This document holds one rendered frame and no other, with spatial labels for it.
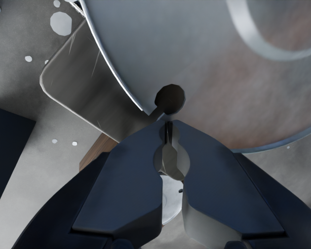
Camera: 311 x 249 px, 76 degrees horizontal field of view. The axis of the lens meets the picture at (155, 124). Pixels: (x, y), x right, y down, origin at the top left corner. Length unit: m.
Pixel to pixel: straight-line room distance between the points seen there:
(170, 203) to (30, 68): 0.76
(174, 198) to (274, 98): 0.70
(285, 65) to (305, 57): 0.02
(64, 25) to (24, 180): 1.02
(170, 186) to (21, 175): 0.73
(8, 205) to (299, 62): 1.30
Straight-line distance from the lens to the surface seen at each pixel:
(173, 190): 0.81
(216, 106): 0.16
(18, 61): 0.95
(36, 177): 1.19
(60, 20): 0.25
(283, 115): 0.21
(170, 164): 0.17
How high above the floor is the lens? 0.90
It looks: 58 degrees down
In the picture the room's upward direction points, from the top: 146 degrees clockwise
